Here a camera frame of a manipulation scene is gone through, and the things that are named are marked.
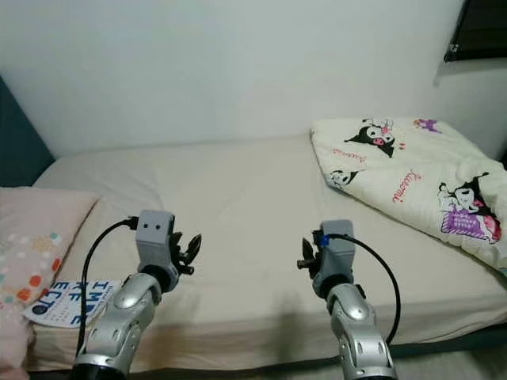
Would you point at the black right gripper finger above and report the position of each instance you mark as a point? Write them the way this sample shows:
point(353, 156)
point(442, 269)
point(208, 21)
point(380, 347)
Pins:
point(317, 239)
point(306, 249)

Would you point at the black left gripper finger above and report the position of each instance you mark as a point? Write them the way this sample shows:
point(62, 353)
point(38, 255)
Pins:
point(193, 247)
point(179, 244)

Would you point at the white book with blue letters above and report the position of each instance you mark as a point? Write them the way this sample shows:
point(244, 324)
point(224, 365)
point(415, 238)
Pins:
point(71, 301)

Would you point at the pink pillow with coloured dots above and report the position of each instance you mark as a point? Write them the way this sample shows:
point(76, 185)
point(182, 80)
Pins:
point(32, 229)

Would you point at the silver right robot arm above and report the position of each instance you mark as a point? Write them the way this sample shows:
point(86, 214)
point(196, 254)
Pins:
point(356, 321)

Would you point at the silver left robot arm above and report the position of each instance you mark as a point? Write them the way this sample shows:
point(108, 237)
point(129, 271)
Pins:
point(127, 313)

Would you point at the bed with beige sheet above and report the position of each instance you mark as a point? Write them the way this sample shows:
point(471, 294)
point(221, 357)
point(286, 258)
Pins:
point(245, 198)

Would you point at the cream cartoon print quilt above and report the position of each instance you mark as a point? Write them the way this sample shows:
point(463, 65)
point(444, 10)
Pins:
point(412, 170)

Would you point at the teal upholstered headboard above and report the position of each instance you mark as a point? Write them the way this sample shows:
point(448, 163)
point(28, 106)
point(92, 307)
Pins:
point(20, 142)

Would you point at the black cabinet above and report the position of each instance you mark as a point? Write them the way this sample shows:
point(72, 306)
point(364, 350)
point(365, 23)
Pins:
point(504, 158)

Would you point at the black window blind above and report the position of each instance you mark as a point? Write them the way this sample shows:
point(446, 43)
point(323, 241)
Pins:
point(479, 28)

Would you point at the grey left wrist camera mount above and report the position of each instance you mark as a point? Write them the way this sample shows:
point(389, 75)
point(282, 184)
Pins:
point(157, 233)

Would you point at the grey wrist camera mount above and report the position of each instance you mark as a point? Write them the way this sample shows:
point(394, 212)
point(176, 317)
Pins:
point(157, 233)
point(339, 249)

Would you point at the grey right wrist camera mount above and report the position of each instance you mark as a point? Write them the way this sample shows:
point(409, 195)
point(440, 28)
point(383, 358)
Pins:
point(339, 249)

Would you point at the teal bed frame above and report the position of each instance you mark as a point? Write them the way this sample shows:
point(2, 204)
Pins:
point(444, 340)

